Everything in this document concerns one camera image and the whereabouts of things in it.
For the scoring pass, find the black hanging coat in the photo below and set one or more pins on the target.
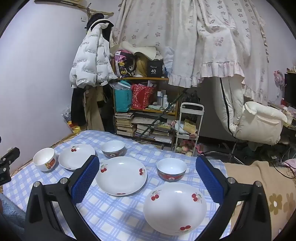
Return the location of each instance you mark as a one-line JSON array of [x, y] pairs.
[[108, 115]]

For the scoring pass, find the white floral curtain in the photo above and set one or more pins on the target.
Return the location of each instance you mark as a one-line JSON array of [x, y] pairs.
[[150, 23]]

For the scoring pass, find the white cherry print plate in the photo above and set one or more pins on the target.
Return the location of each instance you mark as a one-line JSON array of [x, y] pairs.
[[122, 176], [173, 208], [76, 157]]

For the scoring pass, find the blue checked cloth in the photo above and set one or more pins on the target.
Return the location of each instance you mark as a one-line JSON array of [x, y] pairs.
[[138, 150]]

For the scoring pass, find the stack of books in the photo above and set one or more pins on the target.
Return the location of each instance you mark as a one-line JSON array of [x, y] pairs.
[[124, 125]]

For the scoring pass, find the black bag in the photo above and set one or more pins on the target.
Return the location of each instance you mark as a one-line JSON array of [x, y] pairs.
[[193, 98]]

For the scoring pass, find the pile of magazines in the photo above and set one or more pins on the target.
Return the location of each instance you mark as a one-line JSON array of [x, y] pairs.
[[159, 132]]

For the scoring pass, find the teal bag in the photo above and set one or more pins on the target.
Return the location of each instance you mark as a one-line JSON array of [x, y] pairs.
[[122, 97]]

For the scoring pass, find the white bottles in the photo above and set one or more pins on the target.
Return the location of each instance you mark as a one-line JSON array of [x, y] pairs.
[[163, 99]]

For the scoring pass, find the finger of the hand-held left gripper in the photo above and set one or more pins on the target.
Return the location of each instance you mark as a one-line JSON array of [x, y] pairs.
[[11, 155]]

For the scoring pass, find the white puffer jacket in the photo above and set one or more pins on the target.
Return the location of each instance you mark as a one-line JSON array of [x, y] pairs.
[[92, 58]]

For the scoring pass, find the wooden shelf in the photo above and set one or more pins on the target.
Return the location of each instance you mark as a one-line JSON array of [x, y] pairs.
[[143, 79]]

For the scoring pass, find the pink fan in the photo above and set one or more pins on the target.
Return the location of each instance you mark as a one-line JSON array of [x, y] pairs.
[[278, 77]]

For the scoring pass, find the yellow plastic bags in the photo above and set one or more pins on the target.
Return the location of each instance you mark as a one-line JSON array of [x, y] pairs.
[[74, 128]]

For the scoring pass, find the black garment on hook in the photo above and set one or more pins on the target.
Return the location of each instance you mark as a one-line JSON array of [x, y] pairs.
[[103, 20]]

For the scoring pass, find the dark hanging coat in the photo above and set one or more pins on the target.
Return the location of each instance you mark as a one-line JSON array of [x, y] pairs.
[[77, 106]]

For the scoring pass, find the yellow box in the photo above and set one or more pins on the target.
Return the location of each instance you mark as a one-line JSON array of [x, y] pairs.
[[190, 126]]

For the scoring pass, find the red patterned bowl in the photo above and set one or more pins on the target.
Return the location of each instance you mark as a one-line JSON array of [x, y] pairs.
[[113, 148], [171, 166]]

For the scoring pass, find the wooden hanger rod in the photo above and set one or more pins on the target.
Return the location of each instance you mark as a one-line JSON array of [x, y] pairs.
[[69, 5]]

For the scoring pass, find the dark pole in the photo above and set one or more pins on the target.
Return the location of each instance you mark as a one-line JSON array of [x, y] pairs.
[[161, 114]]

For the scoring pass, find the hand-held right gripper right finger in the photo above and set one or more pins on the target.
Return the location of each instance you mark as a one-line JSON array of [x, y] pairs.
[[209, 178]]

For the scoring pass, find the white bowl with orange print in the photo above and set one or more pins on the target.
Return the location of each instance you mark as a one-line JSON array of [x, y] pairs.
[[44, 157]]

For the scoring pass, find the white ruffled floral sheet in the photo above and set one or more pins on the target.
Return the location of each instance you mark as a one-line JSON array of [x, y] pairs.
[[222, 46]]

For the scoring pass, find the blue fleece blanket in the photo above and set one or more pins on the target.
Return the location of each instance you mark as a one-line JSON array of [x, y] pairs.
[[10, 213]]

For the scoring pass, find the cream office chair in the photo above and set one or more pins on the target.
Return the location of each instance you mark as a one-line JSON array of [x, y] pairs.
[[261, 122]]

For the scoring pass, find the beige hanging coat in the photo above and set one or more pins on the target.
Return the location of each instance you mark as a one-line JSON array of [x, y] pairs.
[[93, 111]]

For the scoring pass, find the white trolley cart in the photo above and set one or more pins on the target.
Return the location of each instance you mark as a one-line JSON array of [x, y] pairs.
[[179, 129]]

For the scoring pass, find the brown flower blanket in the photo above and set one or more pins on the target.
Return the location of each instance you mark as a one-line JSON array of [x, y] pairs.
[[254, 185]]

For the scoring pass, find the black box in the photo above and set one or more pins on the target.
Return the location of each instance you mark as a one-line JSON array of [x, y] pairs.
[[155, 68]]

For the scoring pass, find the white patterned plastic bag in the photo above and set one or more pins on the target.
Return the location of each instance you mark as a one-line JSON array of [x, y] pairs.
[[66, 117]]

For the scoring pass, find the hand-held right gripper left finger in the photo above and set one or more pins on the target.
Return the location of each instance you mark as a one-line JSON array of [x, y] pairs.
[[85, 178]]

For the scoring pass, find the red patterned bag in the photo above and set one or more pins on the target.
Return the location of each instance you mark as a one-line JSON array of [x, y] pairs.
[[141, 97]]

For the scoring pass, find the cartoon printed bag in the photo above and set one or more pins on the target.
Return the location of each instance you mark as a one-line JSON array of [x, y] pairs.
[[124, 64]]

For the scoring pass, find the clear plastic bag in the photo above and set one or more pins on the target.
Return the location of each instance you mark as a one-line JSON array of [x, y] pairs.
[[167, 60]]

